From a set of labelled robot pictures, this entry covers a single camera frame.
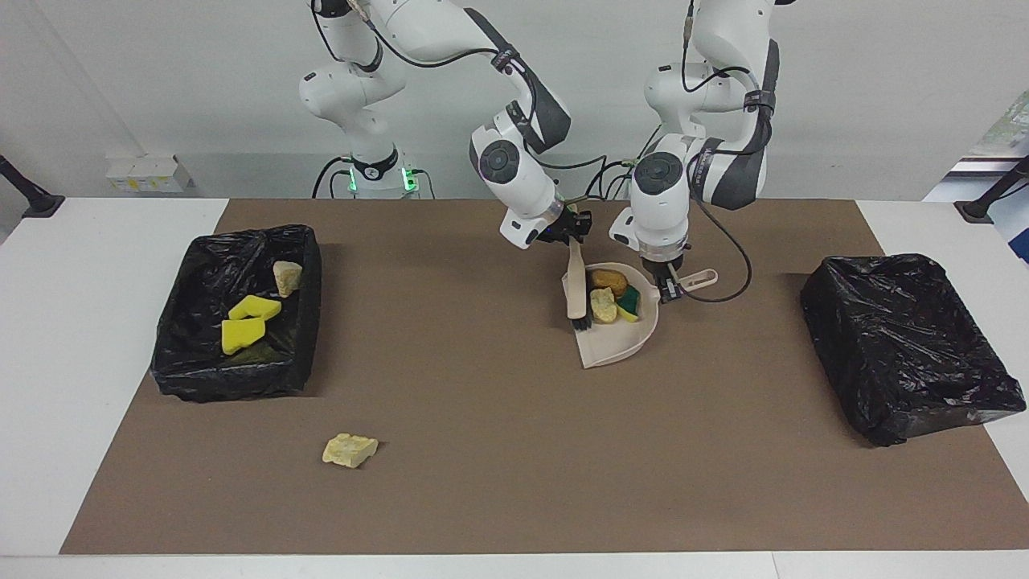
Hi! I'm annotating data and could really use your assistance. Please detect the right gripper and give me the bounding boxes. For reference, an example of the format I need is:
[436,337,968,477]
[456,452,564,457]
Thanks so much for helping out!
[537,206,593,245]

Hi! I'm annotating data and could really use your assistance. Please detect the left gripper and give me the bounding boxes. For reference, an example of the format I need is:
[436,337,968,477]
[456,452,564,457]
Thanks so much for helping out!
[648,258,687,306]

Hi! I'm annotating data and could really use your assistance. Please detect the beige brush with black bristles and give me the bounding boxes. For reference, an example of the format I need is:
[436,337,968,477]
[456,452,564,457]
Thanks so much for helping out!
[567,236,592,333]

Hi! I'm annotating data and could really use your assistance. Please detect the beige dustpan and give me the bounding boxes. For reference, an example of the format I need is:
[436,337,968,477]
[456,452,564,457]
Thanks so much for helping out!
[560,261,719,370]

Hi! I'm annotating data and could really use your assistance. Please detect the bin lined with black bag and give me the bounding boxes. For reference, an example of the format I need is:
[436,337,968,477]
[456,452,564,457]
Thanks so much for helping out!
[800,254,1027,448]
[150,224,323,403]

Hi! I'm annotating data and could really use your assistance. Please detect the black stand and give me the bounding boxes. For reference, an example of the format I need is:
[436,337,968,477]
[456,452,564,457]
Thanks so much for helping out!
[0,154,66,219]
[954,156,1029,224]

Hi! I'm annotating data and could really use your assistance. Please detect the black cable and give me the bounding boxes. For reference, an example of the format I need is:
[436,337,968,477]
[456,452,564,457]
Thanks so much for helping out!
[681,0,763,99]
[534,151,646,203]
[311,156,355,200]
[359,14,515,75]
[687,197,753,305]

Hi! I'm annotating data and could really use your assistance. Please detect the white wall box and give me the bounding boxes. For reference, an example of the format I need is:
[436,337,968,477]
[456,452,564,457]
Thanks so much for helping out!
[105,152,195,195]

